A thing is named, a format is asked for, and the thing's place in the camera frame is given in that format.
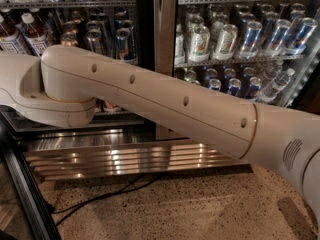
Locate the black floor cable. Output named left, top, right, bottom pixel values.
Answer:
left=51, top=173, right=168, bottom=228

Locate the white orange tall can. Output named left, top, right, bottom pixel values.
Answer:
left=188, top=25, right=210, bottom=62

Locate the glass fridge door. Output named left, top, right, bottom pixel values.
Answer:
left=153, top=0, right=319, bottom=146
left=0, top=121, right=62, bottom=240

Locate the stainless fridge bottom grille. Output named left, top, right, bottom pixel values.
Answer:
left=23, top=139, right=239, bottom=181

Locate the gold tall can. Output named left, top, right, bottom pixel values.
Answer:
left=60, top=33, right=78, bottom=47

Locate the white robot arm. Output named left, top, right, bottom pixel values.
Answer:
left=0, top=45, right=320, bottom=221

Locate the blue soda can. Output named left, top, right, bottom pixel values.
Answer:
left=227, top=78, right=242, bottom=96
left=244, top=77, right=262, bottom=100
left=208, top=78, right=221, bottom=91

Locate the clear water bottle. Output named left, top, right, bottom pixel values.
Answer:
left=258, top=68, right=295, bottom=104

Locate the tea bottle white label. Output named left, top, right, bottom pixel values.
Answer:
left=21, top=13, right=53, bottom=56

